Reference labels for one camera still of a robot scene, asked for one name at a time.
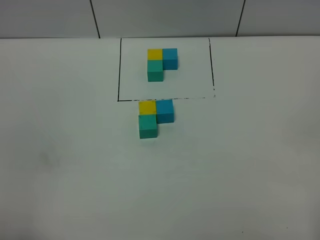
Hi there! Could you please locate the yellow template cube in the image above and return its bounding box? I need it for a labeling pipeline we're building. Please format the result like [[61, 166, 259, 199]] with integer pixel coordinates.
[[147, 48, 163, 61]]

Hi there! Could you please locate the white template paper sheet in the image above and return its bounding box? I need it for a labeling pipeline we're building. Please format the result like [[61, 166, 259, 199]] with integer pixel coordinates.
[[118, 37, 215, 101]]

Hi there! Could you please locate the blue template cube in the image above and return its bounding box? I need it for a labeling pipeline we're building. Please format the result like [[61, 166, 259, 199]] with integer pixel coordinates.
[[162, 48, 178, 70]]

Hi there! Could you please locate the green template cube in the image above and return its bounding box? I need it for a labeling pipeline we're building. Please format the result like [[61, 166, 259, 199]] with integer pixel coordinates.
[[147, 60, 164, 82]]

